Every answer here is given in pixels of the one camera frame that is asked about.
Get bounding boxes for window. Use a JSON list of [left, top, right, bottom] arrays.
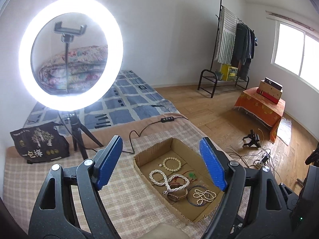
[[271, 21, 318, 90]]

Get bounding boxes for cream bead bracelet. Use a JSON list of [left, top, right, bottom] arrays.
[[162, 156, 183, 173]]

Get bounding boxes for black clothes rack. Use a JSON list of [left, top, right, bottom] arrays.
[[197, 0, 258, 98]]

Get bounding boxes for black light cable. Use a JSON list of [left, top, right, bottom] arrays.
[[57, 112, 185, 155]]

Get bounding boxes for black snack bag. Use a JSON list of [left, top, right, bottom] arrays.
[[10, 122, 70, 164]]

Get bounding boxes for brown cardboard box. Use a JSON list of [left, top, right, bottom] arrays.
[[134, 138, 223, 224]]

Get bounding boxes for black inline remote control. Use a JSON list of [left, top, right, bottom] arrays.
[[160, 117, 175, 123]]

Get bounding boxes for red and tan boxes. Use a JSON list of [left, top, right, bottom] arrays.
[[257, 78, 283, 104]]

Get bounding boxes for blue checked bed sheet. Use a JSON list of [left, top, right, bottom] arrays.
[[23, 70, 180, 131]]

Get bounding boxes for beige plaid blanket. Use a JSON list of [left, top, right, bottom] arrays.
[[3, 118, 213, 238]]

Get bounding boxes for black phone holder clamp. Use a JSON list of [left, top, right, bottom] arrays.
[[54, 21, 87, 93]]

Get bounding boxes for small pearl strand necklace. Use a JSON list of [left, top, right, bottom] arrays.
[[192, 188, 217, 205]]

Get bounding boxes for white pearl rope necklace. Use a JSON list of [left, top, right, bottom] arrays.
[[148, 169, 190, 196]]

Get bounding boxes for white power strip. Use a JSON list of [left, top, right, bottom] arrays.
[[253, 152, 270, 169]]

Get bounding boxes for brown strap wristwatch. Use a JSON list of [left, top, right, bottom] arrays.
[[167, 188, 188, 202]]

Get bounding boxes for folded floral quilt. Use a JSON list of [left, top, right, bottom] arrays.
[[38, 45, 108, 95]]

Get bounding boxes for black gripper on floor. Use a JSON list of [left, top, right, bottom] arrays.
[[243, 129, 261, 148]]

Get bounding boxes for red string green pendant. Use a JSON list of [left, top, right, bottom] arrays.
[[169, 170, 198, 187]]

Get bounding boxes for dark blue bangle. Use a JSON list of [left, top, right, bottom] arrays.
[[187, 185, 217, 207]]

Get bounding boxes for striped white towel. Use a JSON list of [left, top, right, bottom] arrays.
[[215, 7, 237, 65]]

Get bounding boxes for dark hanging clothes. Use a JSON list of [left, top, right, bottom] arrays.
[[231, 23, 256, 80]]

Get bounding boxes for white ring light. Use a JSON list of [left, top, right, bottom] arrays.
[[18, 0, 123, 112]]

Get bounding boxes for yellow box on rack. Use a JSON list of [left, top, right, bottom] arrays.
[[220, 64, 238, 81]]

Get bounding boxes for black tripod stand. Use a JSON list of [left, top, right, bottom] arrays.
[[68, 112, 103, 160]]

